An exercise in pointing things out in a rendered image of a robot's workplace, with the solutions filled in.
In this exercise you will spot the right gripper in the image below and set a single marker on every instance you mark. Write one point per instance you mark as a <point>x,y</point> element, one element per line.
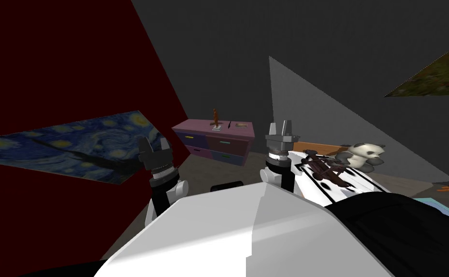
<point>282,143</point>

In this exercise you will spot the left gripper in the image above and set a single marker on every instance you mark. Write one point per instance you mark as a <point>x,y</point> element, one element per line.
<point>158,159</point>

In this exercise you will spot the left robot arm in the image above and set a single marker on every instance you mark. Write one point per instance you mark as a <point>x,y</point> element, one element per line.
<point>167,188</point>

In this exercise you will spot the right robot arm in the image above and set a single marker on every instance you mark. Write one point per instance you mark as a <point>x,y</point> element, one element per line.
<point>271,177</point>

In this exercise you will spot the pink dresser with drawers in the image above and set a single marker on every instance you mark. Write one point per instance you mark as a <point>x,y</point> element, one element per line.
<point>224,144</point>

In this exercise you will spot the blue starry night painting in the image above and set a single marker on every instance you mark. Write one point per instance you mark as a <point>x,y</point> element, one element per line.
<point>74,146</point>

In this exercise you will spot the white black spotted bed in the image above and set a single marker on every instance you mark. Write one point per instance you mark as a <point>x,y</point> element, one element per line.
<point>359,184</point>

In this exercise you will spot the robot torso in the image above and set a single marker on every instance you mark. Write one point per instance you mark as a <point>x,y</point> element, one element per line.
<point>224,238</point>

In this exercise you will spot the green landscape picture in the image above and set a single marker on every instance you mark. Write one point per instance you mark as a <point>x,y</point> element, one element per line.
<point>440,77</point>

